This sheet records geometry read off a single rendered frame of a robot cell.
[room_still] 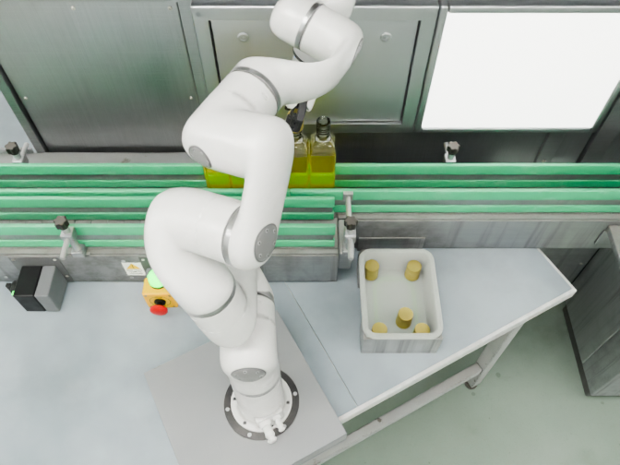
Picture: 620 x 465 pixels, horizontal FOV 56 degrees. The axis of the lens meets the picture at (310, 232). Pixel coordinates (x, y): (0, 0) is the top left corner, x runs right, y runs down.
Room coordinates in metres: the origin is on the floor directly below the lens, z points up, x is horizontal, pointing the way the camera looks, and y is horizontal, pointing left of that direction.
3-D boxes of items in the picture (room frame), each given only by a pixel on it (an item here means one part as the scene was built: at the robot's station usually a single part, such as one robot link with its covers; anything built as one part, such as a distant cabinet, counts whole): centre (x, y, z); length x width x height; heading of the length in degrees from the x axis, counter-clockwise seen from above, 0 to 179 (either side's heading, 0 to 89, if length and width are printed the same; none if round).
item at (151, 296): (0.64, 0.35, 0.79); 0.07 x 0.07 x 0.07; 0
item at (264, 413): (0.36, 0.09, 0.87); 0.16 x 0.13 x 0.15; 26
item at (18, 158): (0.90, 0.68, 0.94); 0.07 x 0.04 x 0.13; 0
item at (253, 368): (0.39, 0.10, 1.03); 0.13 x 0.10 x 0.16; 4
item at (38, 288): (0.63, 0.63, 0.79); 0.08 x 0.08 x 0.08; 0
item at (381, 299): (0.60, -0.20, 0.80); 0.22 x 0.17 x 0.09; 0
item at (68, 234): (0.65, 0.52, 0.94); 0.07 x 0.04 x 0.13; 0
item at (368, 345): (0.63, -0.20, 0.79); 0.27 x 0.17 x 0.08; 0
